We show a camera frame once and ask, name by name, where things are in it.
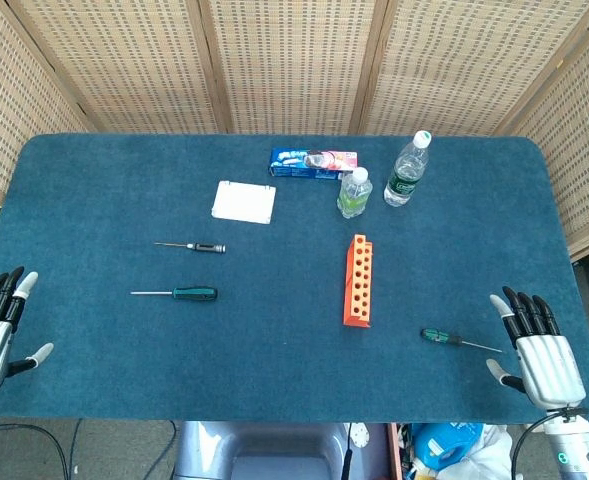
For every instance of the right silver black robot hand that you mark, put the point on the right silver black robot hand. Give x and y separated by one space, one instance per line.
549 367

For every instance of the small green black screwdriver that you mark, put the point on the small green black screwdriver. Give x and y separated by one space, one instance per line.
434 335

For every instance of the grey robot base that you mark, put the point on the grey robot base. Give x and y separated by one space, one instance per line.
274 450

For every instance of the orange tool holder block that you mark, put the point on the orange tool holder block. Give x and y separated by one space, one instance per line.
358 285

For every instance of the large green black screwdriver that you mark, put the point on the large green black screwdriver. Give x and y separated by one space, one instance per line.
194 293

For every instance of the black silver precision screwdriver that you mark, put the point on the black silver precision screwdriver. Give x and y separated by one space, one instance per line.
206 247

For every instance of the white plastic bag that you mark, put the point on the white plastic bag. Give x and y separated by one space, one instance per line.
484 450

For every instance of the reddish wooden board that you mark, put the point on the reddish wooden board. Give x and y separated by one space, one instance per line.
395 450

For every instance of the white round flange disc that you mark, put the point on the white round flange disc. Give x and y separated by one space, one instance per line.
359 436

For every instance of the tall bottle dark green label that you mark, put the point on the tall bottle dark green label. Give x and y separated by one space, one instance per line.
406 175

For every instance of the short bottle light green label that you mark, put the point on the short bottle light green label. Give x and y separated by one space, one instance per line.
354 197

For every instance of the blue carpet table mat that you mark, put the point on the blue carpet table mat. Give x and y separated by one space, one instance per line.
274 360

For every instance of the blue cookie box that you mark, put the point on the blue cookie box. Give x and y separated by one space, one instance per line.
299 162

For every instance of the woven bamboo folding screen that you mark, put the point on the woven bamboo folding screen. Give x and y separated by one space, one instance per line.
294 65

